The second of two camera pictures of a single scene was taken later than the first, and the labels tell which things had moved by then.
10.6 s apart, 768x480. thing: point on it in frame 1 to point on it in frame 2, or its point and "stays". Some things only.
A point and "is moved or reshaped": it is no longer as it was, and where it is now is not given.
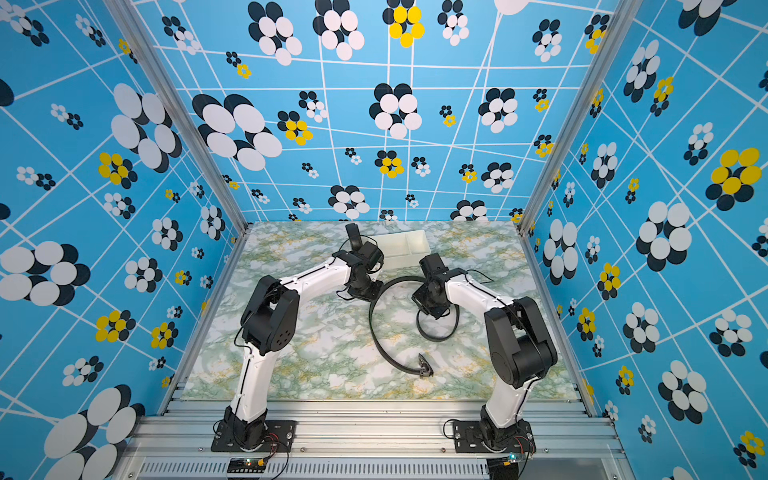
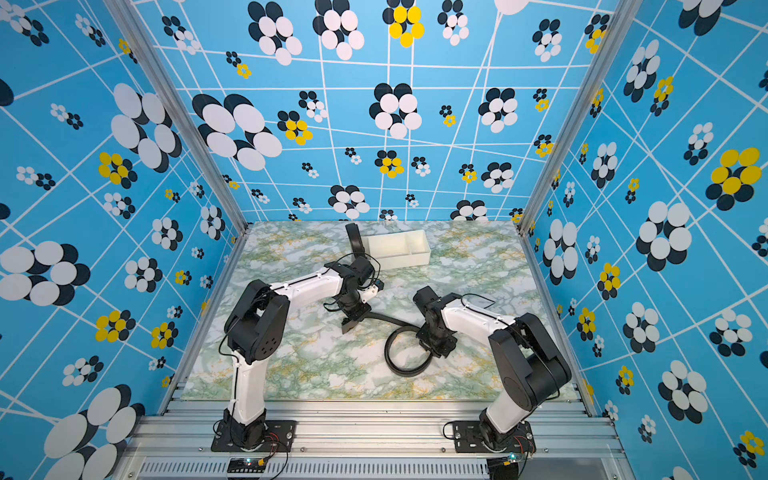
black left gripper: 372,297 to 360,314
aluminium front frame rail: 375,439 stays
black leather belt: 431,337 is moved or reshaped
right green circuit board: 504,468 stays
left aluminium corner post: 151,53 stays
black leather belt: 354,236 stays
